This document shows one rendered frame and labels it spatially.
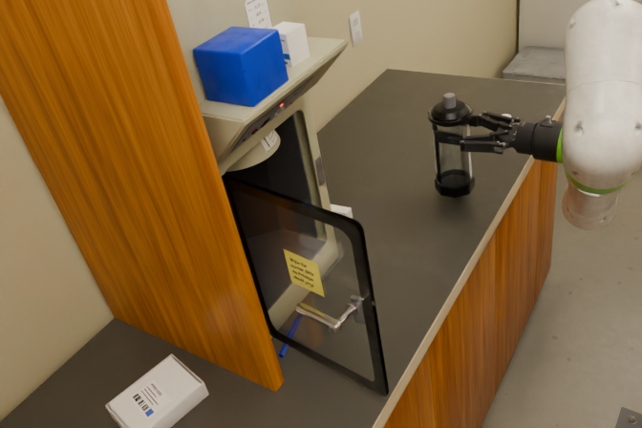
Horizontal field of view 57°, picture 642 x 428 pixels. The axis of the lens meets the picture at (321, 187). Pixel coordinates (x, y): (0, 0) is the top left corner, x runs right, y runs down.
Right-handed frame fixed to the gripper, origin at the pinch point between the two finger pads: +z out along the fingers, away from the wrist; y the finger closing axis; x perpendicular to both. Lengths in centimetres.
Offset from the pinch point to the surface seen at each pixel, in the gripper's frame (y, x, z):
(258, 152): 49, -18, 19
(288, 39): 46, -40, 9
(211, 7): 53, -48, 17
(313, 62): 43, -35, 6
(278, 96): 55, -35, 5
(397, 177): -3.8, 21.2, 19.3
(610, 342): -52, 115, -37
